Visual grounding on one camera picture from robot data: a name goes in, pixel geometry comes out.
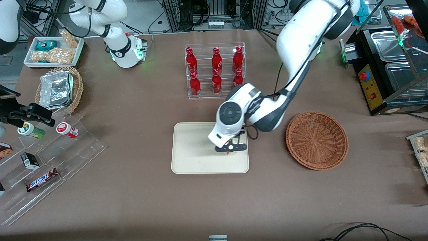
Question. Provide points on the large clear peanut bag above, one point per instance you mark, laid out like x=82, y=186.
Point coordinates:
x=55, y=56

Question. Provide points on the triangular sandwich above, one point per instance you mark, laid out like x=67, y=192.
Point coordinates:
x=232, y=154

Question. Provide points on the light tan wicker basket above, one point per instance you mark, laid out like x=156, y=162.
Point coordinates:
x=78, y=90

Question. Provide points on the small clear peanut bag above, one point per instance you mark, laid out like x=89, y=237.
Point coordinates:
x=69, y=39

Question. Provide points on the small black box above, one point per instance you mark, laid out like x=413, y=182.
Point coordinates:
x=30, y=161

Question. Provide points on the teal snack packet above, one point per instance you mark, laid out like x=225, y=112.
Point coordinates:
x=46, y=45

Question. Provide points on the silver foil container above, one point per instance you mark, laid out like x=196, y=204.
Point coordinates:
x=55, y=88

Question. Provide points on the chocolate cookie box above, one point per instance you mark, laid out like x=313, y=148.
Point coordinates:
x=5, y=150

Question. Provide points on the red emergency stop button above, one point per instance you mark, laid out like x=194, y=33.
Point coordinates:
x=364, y=75

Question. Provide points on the dark snack packet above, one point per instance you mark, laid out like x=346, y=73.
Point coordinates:
x=2, y=189

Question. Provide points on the white power strip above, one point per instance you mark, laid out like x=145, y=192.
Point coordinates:
x=215, y=24

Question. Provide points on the black food warmer cabinet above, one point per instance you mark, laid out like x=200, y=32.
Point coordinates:
x=371, y=93

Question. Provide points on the red cola bottle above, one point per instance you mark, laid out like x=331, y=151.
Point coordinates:
x=191, y=60
x=238, y=78
x=216, y=83
x=216, y=60
x=237, y=59
x=195, y=86

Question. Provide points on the clear acrylic bottle rack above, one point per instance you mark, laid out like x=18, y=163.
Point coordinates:
x=204, y=72

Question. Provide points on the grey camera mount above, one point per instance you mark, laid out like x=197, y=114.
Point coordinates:
x=218, y=238

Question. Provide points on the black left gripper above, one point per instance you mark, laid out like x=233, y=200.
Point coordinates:
x=241, y=132

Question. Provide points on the Snickers chocolate bar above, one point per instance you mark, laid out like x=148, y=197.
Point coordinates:
x=41, y=180

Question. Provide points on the clear acrylic tiered stand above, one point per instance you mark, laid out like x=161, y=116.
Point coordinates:
x=77, y=150

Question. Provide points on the white rectangular snack tray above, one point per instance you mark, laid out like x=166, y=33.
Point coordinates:
x=28, y=55

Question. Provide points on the brown wicker basket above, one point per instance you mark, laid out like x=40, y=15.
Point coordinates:
x=317, y=140

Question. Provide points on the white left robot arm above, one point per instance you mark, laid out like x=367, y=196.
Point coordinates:
x=294, y=43

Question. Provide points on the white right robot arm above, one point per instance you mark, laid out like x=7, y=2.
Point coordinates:
x=117, y=36

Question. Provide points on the clear bagged pastry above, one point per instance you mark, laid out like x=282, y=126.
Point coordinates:
x=423, y=159
x=421, y=143

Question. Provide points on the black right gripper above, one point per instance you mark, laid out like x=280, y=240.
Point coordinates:
x=9, y=108

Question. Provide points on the cream plastic tray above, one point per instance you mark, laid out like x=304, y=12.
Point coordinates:
x=194, y=150

